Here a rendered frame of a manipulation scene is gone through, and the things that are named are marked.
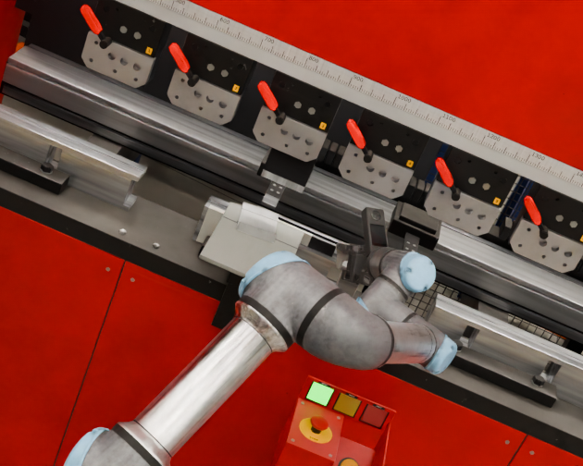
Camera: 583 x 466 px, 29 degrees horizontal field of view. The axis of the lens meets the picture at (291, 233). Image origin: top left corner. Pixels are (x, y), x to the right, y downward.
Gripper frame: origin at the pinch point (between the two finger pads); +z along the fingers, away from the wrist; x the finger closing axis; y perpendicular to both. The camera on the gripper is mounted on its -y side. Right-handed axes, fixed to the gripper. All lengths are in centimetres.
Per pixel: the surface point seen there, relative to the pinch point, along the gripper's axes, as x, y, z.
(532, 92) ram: 18, -37, -37
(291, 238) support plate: -12.5, 0.2, 0.6
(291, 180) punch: -14.2, -12.3, 1.7
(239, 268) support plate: -28.9, 7.3, -11.9
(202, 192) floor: 43, -4, 210
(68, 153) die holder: -58, -11, 28
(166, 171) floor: 30, -11, 220
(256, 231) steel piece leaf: -21.7, -0.3, -1.4
